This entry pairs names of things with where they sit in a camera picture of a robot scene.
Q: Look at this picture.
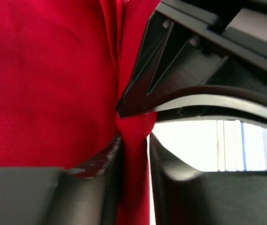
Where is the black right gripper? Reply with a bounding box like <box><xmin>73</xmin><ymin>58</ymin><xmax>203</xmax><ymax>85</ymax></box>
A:
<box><xmin>153</xmin><ymin>0</ymin><xmax>267</xmax><ymax>128</ymax></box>

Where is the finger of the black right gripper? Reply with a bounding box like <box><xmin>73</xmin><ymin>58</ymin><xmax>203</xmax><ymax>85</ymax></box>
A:
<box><xmin>116</xmin><ymin>11</ymin><xmax>220</xmax><ymax>117</ymax></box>

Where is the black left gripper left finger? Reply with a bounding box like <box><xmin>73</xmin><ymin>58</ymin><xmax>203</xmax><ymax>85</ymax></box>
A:
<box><xmin>46</xmin><ymin>135</ymin><xmax>123</xmax><ymax>225</ymax></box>

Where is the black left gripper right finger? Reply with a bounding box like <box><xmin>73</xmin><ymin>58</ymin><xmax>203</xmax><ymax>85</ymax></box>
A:
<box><xmin>149</xmin><ymin>134</ymin><xmax>208</xmax><ymax>225</ymax></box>

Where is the red cloth napkin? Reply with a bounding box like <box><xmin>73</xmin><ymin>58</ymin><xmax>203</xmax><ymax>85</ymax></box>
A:
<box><xmin>0</xmin><ymin>0</ymin><xmax>158</xmax><ymax>225</ymax></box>

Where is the aluminium mounting rail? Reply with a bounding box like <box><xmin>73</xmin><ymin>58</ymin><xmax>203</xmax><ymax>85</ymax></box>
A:
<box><xmin>216</xmin><ymin>120</ymin><xmax>245</xmax><ymax>172</ymax></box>

